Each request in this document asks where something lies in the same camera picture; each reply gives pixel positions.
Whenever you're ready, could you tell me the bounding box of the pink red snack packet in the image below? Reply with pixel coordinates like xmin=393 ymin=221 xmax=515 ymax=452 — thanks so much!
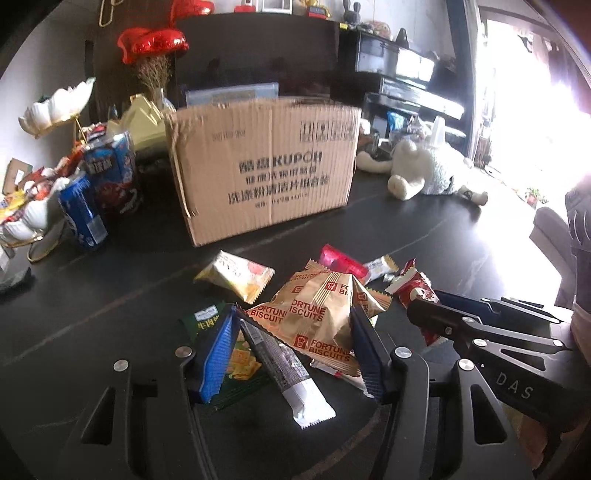
xmin=318 ymin=244 xmax=369 ymax=284

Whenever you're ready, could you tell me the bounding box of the white plush toy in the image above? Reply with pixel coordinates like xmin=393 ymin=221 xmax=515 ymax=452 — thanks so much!
xmin=356 ymin=139 xmax=489 ymax=206

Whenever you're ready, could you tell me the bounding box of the blue soda can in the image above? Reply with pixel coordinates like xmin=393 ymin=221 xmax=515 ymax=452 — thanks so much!
xmin=59 ymin=172 xmax=107 ymax=250

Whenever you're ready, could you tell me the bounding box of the black piano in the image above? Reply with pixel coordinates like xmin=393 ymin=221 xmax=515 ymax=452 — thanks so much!
xmin=331 ymin=30 xmax=472 ymax=153

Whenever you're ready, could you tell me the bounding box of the yellow snack packet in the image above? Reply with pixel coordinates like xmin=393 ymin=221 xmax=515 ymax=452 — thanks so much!
xmin=193 ymin=250 xmax=276 ymax=305

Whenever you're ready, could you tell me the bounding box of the black television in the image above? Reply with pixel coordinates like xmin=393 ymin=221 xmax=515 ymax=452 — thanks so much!
xmin=168 ymin=13 xmax=339 ymax=106

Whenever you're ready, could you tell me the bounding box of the brown cardboard box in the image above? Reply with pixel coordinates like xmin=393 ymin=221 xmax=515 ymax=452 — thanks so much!
xmin=164 ymin=97 xmax=362 ymax=247

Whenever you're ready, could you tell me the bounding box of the grey white snack bar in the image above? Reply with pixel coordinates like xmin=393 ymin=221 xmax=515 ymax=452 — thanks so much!
xmin=238 ymin=310 xmax=335 ymax=429

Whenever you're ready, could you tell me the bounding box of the dried flower vase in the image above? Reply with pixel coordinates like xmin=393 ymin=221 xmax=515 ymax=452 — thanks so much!
xmin=136 ymin=55 xmax=175 ymax=112

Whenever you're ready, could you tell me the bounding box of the blue M&M canister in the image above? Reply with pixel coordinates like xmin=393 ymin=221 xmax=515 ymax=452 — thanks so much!
xmin=83 ymin=131 xmax=140 ymax=215

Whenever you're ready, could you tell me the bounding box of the small gold white candy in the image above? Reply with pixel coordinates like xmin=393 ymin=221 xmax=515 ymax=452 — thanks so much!
xmin=363 ymin=255 xmax=399 ymax=284

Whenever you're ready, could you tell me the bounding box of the green beef cracker packet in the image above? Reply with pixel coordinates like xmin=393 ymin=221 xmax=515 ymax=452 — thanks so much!
xmin=179 ymin=302 xmax=270 ymax=411

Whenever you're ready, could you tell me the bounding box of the red heart balloon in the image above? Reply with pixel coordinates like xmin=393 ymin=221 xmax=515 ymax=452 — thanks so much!
xmin=117 ymin=27 xmax=189 ymax=65

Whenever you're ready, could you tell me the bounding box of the red white snack packet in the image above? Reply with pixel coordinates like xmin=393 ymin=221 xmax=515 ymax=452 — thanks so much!
xmin=383 ymin=258 xmax=442 ymax=347

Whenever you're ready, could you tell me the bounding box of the gold fortune biscuits bag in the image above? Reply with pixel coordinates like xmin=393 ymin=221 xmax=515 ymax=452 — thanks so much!
xmin=246 ymin=260 xmax=392 ymax=377

